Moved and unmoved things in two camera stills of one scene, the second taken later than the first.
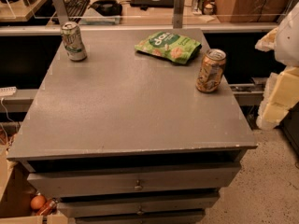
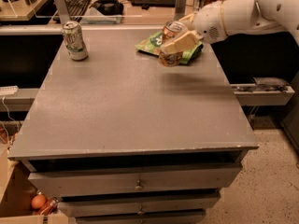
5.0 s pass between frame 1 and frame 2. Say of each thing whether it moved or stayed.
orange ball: stayed
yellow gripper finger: moved
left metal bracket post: stayed
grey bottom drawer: stayed
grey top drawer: stayed
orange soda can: moved
